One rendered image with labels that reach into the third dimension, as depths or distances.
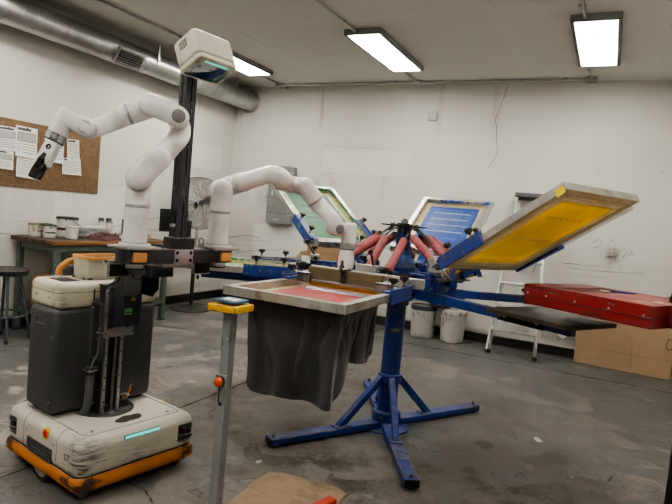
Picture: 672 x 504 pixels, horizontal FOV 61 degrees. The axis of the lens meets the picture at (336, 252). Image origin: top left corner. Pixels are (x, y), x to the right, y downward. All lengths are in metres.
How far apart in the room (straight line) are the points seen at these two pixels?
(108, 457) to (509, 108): 5.57
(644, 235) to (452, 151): 2.26
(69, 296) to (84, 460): 0.73
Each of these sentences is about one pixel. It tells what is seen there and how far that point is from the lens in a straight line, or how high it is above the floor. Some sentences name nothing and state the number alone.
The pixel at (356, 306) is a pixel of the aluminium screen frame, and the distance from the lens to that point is 2.31.
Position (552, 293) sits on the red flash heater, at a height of 1.08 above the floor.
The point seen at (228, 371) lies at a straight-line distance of 2.31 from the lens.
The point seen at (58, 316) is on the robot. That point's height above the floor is 0.76.
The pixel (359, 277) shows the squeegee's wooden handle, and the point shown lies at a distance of 2.82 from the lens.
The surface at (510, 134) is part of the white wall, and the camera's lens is 6.91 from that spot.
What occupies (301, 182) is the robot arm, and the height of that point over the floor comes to 1.47.
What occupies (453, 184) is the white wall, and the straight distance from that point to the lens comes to 6.96.
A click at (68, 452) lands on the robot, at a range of 2.83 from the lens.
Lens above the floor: 1.34
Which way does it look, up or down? 4 degrees down
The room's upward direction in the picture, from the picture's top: 5 degrees clockwise
